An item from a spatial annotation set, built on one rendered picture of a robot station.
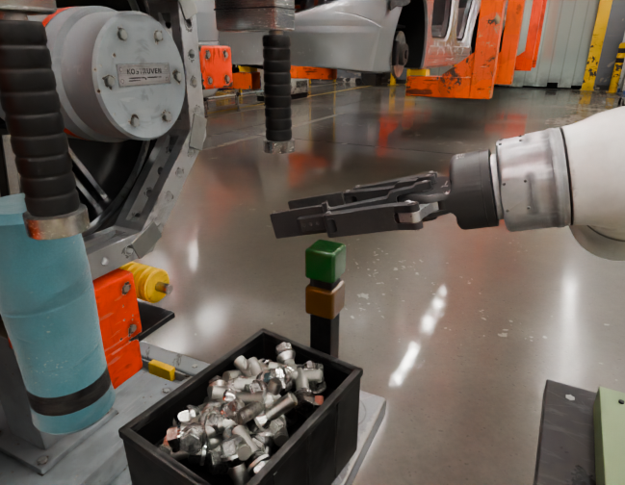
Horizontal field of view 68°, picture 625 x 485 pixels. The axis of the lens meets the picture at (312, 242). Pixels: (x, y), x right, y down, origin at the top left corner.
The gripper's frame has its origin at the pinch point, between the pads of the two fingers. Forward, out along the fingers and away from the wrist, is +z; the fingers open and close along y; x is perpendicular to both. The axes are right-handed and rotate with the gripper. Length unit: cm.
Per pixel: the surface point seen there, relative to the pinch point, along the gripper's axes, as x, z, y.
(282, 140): -8.2, 5.7, -10.0
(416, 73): -13, 49, -365
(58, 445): 33, 56, 6
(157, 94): -16.8, 12.1, 3.8
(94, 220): -2.9, 39.2, -5.0
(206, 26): -41, 57, -83
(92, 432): 35, 53, 1
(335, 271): 7.3, -1.6, 0.0
